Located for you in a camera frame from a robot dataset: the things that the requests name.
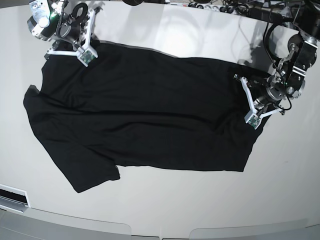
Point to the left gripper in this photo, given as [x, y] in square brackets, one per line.
[267, 95]

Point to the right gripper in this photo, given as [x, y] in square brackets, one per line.
[70, 27]

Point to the black t-shirt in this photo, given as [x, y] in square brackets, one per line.
[134, 107]

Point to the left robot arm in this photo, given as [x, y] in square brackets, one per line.
[302, 49]

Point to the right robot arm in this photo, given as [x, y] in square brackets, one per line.
[42, 24]

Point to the white slotted table fixture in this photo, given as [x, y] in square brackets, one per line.
[14, 199]

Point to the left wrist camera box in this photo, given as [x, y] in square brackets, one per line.
[252, 119]

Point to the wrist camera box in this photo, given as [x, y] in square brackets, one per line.
[252, 119]
[87, 56]

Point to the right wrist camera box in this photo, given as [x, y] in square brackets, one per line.
[87, 56]

